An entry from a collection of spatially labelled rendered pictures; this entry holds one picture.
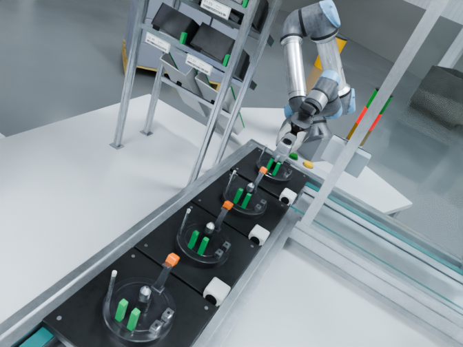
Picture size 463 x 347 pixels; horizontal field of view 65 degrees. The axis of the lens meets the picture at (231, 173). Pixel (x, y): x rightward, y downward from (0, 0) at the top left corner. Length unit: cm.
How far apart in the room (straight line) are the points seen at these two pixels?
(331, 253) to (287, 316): 27
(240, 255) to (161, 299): 26
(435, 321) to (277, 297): 49
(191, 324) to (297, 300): 40
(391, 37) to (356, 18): 147
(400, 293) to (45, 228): 102
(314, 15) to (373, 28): 1156
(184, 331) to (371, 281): 66
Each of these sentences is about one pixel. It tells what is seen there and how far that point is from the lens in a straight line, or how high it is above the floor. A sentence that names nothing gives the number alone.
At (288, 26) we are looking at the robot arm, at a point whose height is 137.
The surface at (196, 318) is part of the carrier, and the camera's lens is 80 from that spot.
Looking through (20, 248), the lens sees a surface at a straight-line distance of 101.
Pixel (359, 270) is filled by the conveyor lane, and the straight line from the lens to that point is 122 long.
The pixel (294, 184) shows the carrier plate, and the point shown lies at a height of 97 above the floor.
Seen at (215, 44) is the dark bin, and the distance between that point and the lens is 112.
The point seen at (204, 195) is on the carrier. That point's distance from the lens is 108.
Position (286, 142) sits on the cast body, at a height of 111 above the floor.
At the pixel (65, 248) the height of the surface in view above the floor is 86.
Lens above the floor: 162
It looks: 32 degrees down
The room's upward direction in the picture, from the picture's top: 22 degrees clockwise
